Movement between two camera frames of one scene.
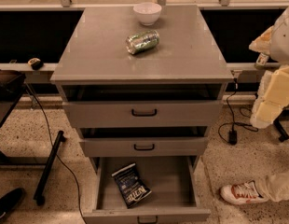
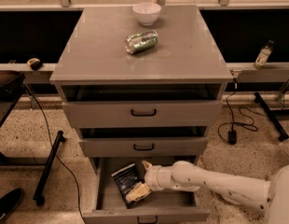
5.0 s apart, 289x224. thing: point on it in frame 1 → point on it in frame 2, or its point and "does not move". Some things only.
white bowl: (147, 12) does not move
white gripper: (283, 37) → (153, 177)
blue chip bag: (130, 185) does not move
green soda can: (142, 41) does not move
